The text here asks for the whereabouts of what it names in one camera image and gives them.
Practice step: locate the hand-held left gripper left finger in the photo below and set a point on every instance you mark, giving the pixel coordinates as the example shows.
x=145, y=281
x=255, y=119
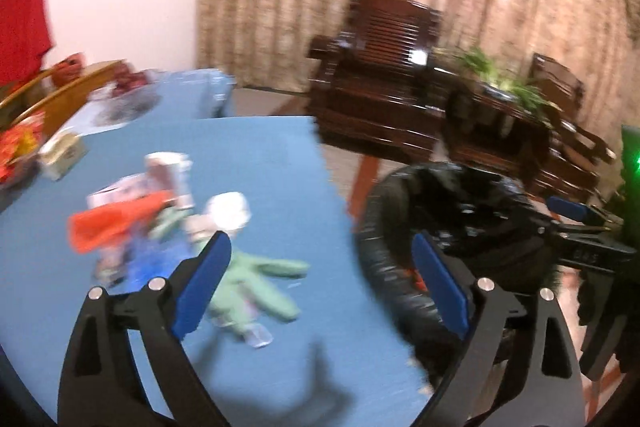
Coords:
x=200, y=289

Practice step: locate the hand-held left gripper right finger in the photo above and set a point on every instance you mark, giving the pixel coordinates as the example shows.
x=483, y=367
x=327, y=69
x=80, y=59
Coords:
x=442, y=289

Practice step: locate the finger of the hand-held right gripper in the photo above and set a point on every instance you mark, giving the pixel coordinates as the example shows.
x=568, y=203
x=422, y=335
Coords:
x=580, y=252
x=570, y=208

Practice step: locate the green rubber glove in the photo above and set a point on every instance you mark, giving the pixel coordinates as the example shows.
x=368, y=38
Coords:
x=250, y=277

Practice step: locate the black bagged trash bin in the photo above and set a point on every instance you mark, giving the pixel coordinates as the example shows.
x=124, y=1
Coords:
x=390, y=232

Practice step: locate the orange foam net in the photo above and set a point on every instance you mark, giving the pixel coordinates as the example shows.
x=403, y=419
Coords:
x=110, y=219

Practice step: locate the blue wrapper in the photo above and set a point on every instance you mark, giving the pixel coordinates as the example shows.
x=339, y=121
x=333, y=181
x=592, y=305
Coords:
x=145, y=262

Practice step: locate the clear plastic piece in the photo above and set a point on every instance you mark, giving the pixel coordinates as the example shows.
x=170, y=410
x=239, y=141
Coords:
x=255, y=337

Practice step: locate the white crumpled paper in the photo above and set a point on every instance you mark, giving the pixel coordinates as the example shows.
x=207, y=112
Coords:
x=227, y=212

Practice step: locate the dark wooden side table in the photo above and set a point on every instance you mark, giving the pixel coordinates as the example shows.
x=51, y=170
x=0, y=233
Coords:
x=500, y=137

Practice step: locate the white pink carton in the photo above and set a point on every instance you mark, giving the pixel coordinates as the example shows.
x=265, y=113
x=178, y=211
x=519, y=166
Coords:
x=167, y=174

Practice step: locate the white toothpaste tube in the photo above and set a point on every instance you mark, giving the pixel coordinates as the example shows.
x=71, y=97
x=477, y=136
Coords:
x=117, y=192

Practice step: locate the dark wooden armchair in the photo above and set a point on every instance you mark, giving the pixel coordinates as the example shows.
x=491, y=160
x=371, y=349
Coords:
x=370, y=107
x=557, y=79

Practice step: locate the green potted plant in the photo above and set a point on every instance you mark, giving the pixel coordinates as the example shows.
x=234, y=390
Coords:
x=482, y=64

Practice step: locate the small cream box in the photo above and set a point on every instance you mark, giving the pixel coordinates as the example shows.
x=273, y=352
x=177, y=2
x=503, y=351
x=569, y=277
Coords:
x=62, y=154

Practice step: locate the clear glass fruit bowl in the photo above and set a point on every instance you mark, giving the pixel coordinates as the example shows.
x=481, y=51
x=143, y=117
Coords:
x=125, y=107

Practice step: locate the dark glass dish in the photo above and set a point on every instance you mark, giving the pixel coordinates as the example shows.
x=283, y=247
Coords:
x=17, y=179

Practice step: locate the red gold snack packets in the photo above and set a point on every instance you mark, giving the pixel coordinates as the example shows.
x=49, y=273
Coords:
x=20, y=139

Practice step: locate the wooden sideboard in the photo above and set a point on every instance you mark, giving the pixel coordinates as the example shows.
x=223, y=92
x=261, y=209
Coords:
x=65, y=94

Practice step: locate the red cloth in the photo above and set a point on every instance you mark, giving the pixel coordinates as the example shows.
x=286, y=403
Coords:
x=22, y=17

